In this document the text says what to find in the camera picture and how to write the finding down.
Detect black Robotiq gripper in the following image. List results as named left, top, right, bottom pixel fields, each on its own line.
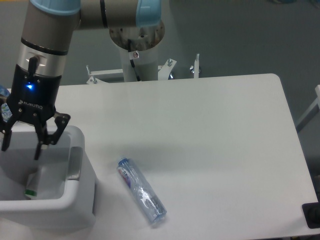
left=0, top=65, right=71, bottom=161

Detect clear water bottle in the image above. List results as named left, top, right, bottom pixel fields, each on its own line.
left=117, top=158, right=167, bottom=224

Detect clear plastic wrapper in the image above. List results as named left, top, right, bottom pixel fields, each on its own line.
left=36, top=164, right=67, bottom=200

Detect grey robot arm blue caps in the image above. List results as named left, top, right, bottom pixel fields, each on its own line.
left=0, top=0, right=162, bottom=160

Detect white plastic trash can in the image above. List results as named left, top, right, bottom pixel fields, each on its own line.
left=0, top=124, right=98, bottom=229

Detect blue labelled water bottle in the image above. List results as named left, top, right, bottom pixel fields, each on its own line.
left=0, top=84, right=13, bottom=123

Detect black clamp at table edge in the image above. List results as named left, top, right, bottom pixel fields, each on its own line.
left=302, top=202, right=320, bottom=229

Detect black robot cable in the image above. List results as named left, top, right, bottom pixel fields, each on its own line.
left=126, top=38, right=142, bottom=82

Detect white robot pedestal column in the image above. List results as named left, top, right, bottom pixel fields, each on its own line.
left=109, top=21, right=165, bottom=69

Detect white pedestal base bracket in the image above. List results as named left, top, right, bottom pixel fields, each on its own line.
left=85, top=53, right=201, bottom=85

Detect white frame leg right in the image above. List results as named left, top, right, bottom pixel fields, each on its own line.
left=295, top=85, right=320, bottom=133

